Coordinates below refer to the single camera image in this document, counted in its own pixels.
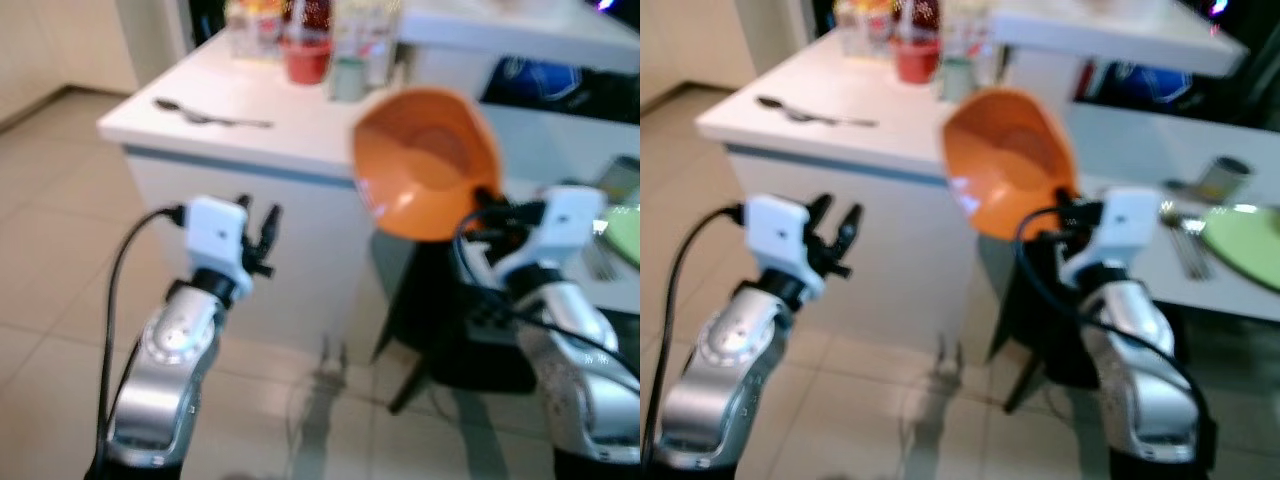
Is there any orange plastic bowl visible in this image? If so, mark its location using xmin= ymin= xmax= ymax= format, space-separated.
xmin=941 ymin=86 xmax=1082 ymax=242
xmin=351 ymin=86 xmax=504 ymax=242

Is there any white table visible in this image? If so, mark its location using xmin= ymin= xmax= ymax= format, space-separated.
xmin=97 ymin=28 xmax=641 ymax=363
xmin=695 ymin=28 xmax=1280 ymax=363

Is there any dark metal spoon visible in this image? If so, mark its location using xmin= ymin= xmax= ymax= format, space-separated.
xmin=153 ymin=97 xmax=274 ymax=130
xmin=755 ymin=95 xmax=880 ymax=130

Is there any silver fork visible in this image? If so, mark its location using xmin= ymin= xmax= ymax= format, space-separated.
xmin=582 ymin=238 xmax=619 ymax=284
xmin=1160 ymin=200 xmax=1217 ymax=283

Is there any black chair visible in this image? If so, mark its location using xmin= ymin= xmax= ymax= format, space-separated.
xmin=372 ymin=228 xmax=546 ymax=415
xmin=985 ymin=232 xmax=1103 ymax=415

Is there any green plate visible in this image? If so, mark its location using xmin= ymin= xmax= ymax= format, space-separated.
xmin=601 ymin=204 xmax=641 ymax=268
xmin=1200 ymin=204 xmax=1280 ymax=293

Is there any dark metal can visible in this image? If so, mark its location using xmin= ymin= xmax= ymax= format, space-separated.
xmin=598 ymin=154 xmax=641 ymax=204
xmin=1194 ymin=155 xmax=1253 ymax=207

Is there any blue bag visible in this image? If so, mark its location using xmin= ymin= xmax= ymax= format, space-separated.
xmin=1078 ymin=60 xmax=1205 ymax=109
xmin=480 ymin=55 xmax=641 ymax=125

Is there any red plastic cup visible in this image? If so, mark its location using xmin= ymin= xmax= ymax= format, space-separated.
xmin=892 ymin=36 xmax=942 ymax=85
xmin=279 ymin=34 xmax=334 ymax=86

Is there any pale green cup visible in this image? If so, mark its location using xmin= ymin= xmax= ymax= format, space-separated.
xmin=939 ymin=57 xmax=978 ymax=104
xmin=329 ymin=55 xmax=372 ymax=104

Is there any white shelf board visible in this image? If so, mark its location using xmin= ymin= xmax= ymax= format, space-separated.
xmin=992 ymin=0 xmax=1251 ymax=79
xmin=398 ymin=0 xmax=641 ymax=75

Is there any clear jar yellow label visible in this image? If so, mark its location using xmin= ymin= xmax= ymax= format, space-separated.
xmin=836 ymin=0 xmax=897 ymax=61
xmin=224 ymin=0 xmax=285 ymax=63

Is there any dark red drink bottle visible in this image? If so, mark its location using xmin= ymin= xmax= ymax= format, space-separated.
xmin=900 ymin=0 xmax=945 ymax=41
xmin=288 ymin=0 xmax=335 ymax=39

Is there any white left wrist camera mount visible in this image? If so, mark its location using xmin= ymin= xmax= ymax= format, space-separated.
xmin=744 ymin=193 xmax=810 ymax=278
xmin=184 ymin=196 xmax=250 ymax=276

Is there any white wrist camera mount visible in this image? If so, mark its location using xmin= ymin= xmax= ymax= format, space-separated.
xmin=744 ymin=193 xmax=810 ymax=278
xmin=184 ymin=196 xmax=250 ymax=276
xmin=1058 ymin=186 xmax=1164 ymax=289
xmin=493 ymin=185 xmax=607 ymax=293

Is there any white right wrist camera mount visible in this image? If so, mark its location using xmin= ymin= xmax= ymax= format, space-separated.
xmin=493 ymin=185 xmax=607 ymax=293
xmin=1058 ymin=186 xmax=1164 ymax=289

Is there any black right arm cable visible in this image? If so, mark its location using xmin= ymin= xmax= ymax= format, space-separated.
xmin=1012 ymin=206 xmax=1219 ymax=471
xmin=448 ymin=208 xmax=641 ymax=381

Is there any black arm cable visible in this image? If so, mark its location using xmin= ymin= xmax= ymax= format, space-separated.
xmin=641 ymin=203 xmax=749 ymax=475
xmin=1012 ymin=206 xmax=1219 ymax=471
xmin=448 ymin=208 xmax=641 ymax=381
xmin=92 ymin=203 xmax=191 ymax=475

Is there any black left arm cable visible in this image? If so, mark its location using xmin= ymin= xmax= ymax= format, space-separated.
xmin=92 ymin=203 xmax=191 ymax=475
xmin=641 ymin=203 xmax=749 ymax=475

